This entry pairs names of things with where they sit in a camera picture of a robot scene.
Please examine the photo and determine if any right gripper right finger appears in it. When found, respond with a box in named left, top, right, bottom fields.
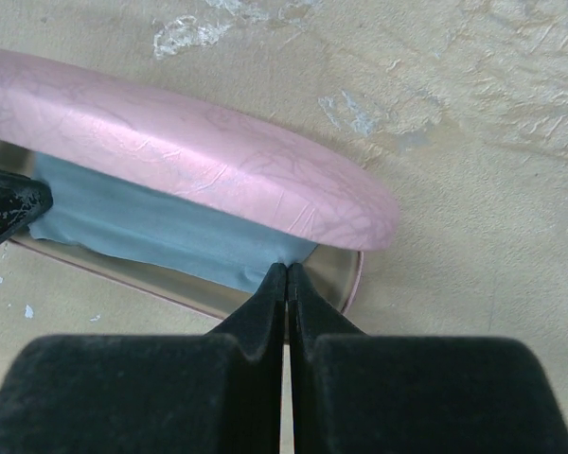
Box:
left=287, top=264, right=568, bottom=453

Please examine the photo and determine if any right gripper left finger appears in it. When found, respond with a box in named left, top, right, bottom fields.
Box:
left=0, top=264, right=287, bottom=453

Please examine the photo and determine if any blue tape patch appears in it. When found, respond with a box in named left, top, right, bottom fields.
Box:
left=29, top=154, right=317, bottom=292

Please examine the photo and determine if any pink glasses case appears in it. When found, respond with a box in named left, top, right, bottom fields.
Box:
left=0, top=49, right=399, bottom=319

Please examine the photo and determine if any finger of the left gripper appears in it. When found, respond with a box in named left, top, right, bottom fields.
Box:
left=0, top=170, right=53, bottom=244

